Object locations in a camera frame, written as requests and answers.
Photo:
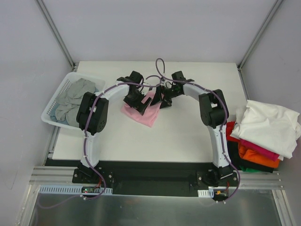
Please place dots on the green t shirt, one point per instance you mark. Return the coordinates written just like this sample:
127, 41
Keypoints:
250, 170

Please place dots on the black t shirt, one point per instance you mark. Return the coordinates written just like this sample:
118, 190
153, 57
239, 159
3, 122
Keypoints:
237, 161

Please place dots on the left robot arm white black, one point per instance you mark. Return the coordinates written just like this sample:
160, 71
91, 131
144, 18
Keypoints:
92, 118

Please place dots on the left aluminium frame post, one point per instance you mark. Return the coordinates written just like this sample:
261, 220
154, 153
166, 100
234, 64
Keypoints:
52, 26

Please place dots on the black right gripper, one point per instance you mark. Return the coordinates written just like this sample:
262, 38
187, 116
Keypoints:
163, 98

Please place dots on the right slotted cable duct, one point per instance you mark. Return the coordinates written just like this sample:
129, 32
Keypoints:
206, 193

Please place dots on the light blue t shirt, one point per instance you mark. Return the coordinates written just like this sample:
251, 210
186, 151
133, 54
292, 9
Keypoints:
53, 117

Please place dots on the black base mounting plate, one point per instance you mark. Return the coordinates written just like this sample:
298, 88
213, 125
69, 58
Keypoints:
181, 179

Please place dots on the aluminium frame post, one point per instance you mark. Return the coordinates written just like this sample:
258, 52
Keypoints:
266, 22
52, 26

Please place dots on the right aluminium frame post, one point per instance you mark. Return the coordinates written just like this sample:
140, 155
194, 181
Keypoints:
266, 22

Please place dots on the left slotted cable duct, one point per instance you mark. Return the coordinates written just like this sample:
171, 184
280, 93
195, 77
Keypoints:
75, 190

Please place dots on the orange t shirt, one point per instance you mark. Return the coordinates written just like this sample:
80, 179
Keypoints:
255, 157

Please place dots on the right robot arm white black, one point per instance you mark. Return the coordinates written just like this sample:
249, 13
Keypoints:
214, 114

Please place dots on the grey t shirt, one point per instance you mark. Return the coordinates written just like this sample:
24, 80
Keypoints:
68, 102

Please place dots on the white plastic laundry basket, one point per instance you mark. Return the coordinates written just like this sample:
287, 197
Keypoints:
65, 84

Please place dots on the magenta t shirt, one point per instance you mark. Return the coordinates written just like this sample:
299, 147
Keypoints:
264, 152

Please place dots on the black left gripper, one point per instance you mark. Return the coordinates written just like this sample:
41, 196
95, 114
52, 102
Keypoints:
140, 105

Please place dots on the aluminium front rail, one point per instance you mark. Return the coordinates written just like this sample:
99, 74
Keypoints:
64, 175

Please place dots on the white t shirt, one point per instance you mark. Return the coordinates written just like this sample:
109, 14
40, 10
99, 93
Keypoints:
272, 127

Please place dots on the pink t shirt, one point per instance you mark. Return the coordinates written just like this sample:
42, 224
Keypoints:
147, 119

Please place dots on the slotted cable duct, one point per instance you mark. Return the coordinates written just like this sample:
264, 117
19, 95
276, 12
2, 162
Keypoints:
206, 193
75, 190

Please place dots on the red t shirt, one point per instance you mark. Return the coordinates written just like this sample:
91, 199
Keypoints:
229, 128

